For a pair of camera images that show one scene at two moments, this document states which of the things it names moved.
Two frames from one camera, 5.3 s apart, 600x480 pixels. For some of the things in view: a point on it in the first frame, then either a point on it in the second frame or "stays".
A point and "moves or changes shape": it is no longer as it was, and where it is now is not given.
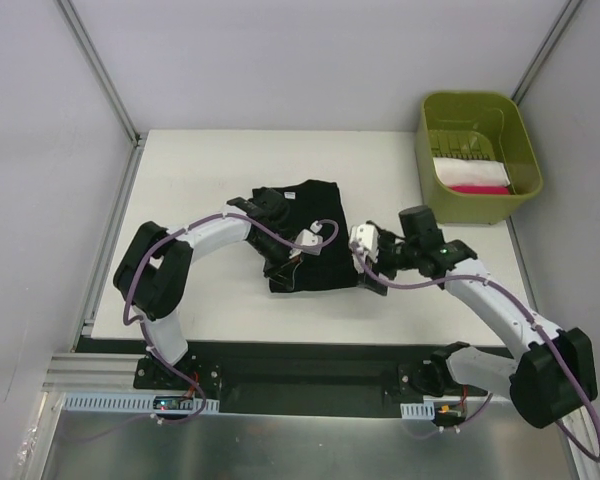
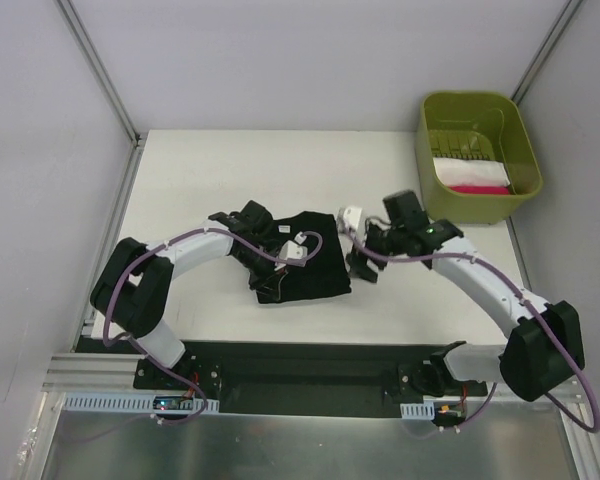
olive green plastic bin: [476, 155] stays
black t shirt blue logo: [310, 205] moves or changes shape
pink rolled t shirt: [481, 189] stays
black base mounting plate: [319, 379] stays
